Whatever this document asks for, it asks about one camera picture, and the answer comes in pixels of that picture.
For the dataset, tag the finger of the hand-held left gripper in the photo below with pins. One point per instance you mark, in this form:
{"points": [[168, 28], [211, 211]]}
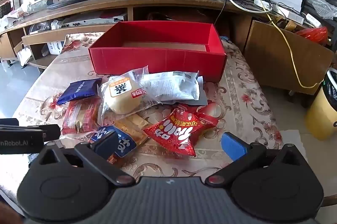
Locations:
{"points": [[51, 132]]}

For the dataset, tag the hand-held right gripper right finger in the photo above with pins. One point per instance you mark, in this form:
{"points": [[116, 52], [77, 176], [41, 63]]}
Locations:
{"points": [[233, 145]]}

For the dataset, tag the bubble wrap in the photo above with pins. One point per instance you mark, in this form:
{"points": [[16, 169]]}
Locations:
{"points": [[321, 5]]}

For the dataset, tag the clear packet with yellow bun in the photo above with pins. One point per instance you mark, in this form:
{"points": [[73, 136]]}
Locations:
{"points": [[123, 100]]}

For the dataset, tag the blue wafer biscuit packet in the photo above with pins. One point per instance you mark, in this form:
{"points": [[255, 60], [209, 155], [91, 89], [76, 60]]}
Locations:
{"points": [[79, 89]]}

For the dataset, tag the red snack packet white print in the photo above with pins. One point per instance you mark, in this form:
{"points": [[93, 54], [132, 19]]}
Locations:
{"points": [[176, 132]]}

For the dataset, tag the yellow bin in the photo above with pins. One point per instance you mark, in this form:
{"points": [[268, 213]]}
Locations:
{"points": [[321, 113]]}

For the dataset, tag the red plastic bag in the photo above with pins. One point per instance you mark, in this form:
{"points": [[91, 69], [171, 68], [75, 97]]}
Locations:
{"points": [[313, 34]]}

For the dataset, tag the small red snack packet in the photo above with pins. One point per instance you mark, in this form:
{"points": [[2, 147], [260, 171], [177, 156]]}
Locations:
{"points": [[208, 118]]}

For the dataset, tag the red cardboard box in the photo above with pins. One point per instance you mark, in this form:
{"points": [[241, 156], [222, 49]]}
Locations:
{"points": [[158, 60]]}

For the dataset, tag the clear red striped cake packet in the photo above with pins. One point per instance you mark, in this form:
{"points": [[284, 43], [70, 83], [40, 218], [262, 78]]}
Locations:
{"points": [[79, 116]]}

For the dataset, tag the white box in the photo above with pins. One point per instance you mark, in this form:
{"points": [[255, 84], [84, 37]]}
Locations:
{"points": [[55, 47]]}

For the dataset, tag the wooden television cabinet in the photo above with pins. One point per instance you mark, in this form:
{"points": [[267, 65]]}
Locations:
{"points": [[79, 8]]}

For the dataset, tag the clear plastic bag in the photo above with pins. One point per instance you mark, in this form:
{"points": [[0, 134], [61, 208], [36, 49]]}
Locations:
{"points": [[42, 28]]}

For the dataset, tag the silver white snack packet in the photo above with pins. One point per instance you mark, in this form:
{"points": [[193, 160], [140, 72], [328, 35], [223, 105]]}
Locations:
{"points": [[168, 87]]}

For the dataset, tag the blue and white snack packet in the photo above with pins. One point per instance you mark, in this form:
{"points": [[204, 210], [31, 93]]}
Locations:
{"points": [[126, 145]]}

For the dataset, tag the grey snack packet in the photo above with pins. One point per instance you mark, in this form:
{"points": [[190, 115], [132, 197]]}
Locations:
{"points": [[201, 99]]}

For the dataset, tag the floral tablecloth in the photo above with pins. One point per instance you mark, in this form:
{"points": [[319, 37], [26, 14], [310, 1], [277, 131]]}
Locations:
{"points": [[237, 97]]}

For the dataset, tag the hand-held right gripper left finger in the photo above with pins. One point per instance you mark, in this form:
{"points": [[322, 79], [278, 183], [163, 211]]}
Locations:
{"points": [[105, 146]]}

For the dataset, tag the silver disc player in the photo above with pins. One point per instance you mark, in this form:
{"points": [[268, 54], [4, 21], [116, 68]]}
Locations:
{"points": [[87, 22]]}

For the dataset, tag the blue label pastry packet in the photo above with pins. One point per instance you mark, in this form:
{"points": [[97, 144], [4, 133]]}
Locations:
{"points": [[134, 124]]}

